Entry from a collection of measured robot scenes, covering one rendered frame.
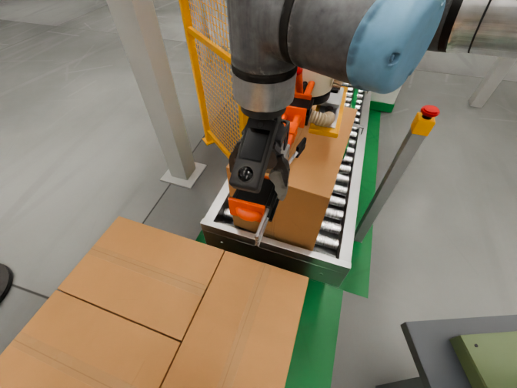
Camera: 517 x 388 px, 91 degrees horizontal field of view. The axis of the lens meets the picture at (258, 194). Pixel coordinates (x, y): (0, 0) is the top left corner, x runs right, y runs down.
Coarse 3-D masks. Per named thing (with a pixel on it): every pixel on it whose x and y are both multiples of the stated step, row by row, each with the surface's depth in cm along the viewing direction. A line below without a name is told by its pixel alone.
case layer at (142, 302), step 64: (128, 256) 117; (192, 256) 117; (64, 320) 100; (128, 320) 100; (192, 320) 100; (256, 320) 100; (0, 384) 87; (64, 384) 87; (128, 384) 87; (192, 384) 87; (256, 384) 87
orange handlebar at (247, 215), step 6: (312, 84) 82; (306, 90) 80; (294, 120) 69; (300, 120) 70; (294, 126) 66; (294, 132) 65; (294, 138) 67; (240, 210) 49; (246, 210) 49; (240, 216) 49; (246, 216) 49; (252, 216) 49; (258, 216) 49
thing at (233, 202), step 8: (264, 184) 52; (272, 184) 52; (240, 192) 50; (248, 192) 50; (264, 192) 50; (232, 200) 49; (240, 200) 49; (248, 200) 49; (256, 200) 49; (264, 200) 49; (232, 208) 51; (248, 208) 49; (256, 208) 48; (264, 208) 48
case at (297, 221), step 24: (312, 144) 106; (336, 144) 106; (312, 168) 97; (336, 168) 97; (288, 192) 94; (312, 192) 89; (288, 216) 104; (312, 216) 98; (288, 240) 118; (312, 240) 110
